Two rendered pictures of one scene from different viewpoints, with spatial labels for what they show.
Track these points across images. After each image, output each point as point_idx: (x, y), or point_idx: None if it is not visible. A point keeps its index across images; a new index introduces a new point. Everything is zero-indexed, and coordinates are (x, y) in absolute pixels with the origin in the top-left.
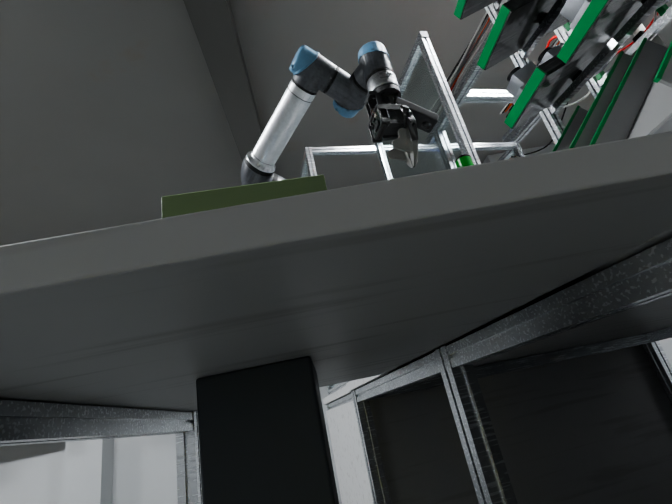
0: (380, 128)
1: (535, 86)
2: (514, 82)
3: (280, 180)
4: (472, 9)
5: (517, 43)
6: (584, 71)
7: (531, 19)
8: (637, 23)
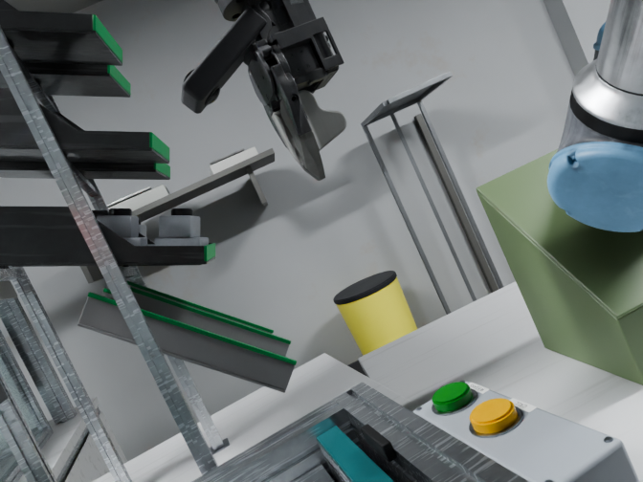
0: (328, 81)
1: (213, 254)
2: (198, 224)
3: (519, 167)
4: (74, 36)
5: (93, 153)
6: (123, 269)
7: (99, 158)
8: (131, 275)
